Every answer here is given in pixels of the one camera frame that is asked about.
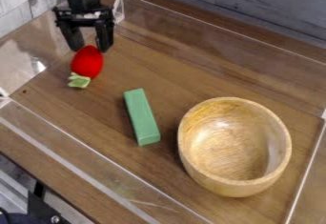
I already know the green rectangular block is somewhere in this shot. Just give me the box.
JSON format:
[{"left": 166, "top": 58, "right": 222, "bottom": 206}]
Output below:
[{"left": 123, "top": 89, "right": 160, "bottom": 146}]

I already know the light wooden bowl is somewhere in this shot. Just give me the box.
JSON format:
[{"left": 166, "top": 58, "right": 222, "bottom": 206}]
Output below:
[{"left": 176, "top": 97, "right": 291, "bottom": 197}]

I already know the red plush strawberry toy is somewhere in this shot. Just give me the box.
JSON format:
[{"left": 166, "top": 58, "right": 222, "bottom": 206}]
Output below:
[{"left": 68, "top": 46, "right": 103, "bottom": 89}]

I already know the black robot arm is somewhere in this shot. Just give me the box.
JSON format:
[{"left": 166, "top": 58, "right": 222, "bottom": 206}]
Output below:
[{"left": 52, "top": 0, "right": 115, "bottom": 52}]

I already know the clear acrylic corner bracket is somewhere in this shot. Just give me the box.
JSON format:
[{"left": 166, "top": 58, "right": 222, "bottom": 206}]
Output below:
[{"left": 112, "top": 0, "right": 124, "bottom": 24}]

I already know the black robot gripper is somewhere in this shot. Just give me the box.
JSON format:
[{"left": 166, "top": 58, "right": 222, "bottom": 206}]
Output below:
[{"left": 52, "top": 6, "right": 115, "bottom": 52}]

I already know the black clamp mount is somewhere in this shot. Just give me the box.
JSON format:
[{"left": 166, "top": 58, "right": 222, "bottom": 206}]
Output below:
[{"left": 0, "top": 182, "right": 71, "bottom": 224}]

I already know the clear acrylic tray wall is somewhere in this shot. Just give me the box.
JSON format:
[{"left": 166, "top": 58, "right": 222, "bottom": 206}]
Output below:
[{"left": 0, "top": 0, "right": 326, "bottom": 224}]

